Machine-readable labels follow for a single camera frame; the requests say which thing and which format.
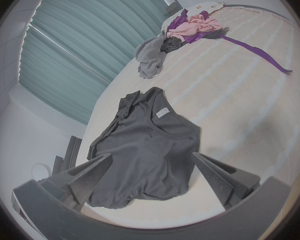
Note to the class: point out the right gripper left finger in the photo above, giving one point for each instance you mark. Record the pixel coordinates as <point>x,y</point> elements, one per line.
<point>90,176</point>

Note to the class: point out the black T-shirt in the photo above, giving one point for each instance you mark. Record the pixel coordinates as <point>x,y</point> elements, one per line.
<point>145,154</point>

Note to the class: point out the white printed pillow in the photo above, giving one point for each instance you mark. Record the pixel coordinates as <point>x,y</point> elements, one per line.
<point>205,6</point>

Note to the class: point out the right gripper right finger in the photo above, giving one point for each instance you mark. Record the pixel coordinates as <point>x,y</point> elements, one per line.
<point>215,177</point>

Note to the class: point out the grey garment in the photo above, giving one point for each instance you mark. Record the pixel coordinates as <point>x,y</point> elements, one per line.
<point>150,56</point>

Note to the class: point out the blue-green curtain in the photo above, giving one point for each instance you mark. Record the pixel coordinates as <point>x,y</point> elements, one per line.
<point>55,76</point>
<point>102,21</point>

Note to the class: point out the bed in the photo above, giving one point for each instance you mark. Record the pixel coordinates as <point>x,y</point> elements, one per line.
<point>240,96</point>

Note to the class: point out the black dressing table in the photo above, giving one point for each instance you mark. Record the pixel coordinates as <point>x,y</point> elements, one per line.
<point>58,165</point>

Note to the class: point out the pile of clothes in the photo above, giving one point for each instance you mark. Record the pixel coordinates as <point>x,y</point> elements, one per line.
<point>197,25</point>

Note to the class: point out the black chest of drawers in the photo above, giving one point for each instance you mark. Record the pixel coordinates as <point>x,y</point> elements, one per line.
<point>73,149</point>

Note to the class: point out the grey bedside table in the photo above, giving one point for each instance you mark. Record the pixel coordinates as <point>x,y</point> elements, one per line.
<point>171,7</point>

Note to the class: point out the round white-framed mirror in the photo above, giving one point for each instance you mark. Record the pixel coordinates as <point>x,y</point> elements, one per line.
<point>40,170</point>

